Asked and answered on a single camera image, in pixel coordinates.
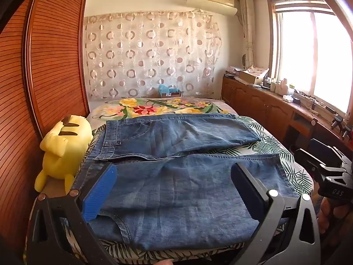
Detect white air conditioner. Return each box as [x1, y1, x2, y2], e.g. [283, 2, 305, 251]
[186, 0, 238, 15]

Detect floral bed sheet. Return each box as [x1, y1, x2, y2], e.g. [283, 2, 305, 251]
[88, 97, 239, 122]

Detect open cardboard box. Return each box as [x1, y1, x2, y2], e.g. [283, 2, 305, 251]
[238, 70, 265, 85]

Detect person's right hand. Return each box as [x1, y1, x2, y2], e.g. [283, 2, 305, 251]
[317, 197, 353, 236]

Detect bundled pale window curtain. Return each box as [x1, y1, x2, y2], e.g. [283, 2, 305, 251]
[238, 0, 257, 69]

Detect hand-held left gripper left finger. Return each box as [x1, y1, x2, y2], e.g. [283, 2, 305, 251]
[30, 162, 119, 265]

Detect floral paper sheet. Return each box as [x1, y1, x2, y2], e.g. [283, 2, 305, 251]
[248, 66, 270, 76]

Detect sheer circle-pattern curtain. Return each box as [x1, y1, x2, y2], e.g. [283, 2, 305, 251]
[84, 9, 224, 100]

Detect long wooden cabinet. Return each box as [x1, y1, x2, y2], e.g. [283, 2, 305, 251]
[222, 76, 353, 155]

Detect yellow plush toy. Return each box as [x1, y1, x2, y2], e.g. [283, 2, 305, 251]
[34, 114, 94, 195]

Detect wood-framed window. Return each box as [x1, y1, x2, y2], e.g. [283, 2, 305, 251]
[266, 0, 353, 116]

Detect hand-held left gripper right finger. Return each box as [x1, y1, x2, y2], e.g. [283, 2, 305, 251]
[230, 162, 322, 265]

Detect blue denim pants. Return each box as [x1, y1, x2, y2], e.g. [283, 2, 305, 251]
[73, 113, 300, 250]

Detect slatted wooden wardrobe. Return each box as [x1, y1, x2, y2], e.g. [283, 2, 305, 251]
[0, 0, 90, 254]

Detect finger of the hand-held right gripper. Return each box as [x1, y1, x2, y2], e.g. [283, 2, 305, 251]
[295, 148, 329, 184]
[308, 138, 348, 169]

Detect leaf-print blanket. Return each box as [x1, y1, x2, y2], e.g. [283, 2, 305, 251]
[25, 116, 313, 265]

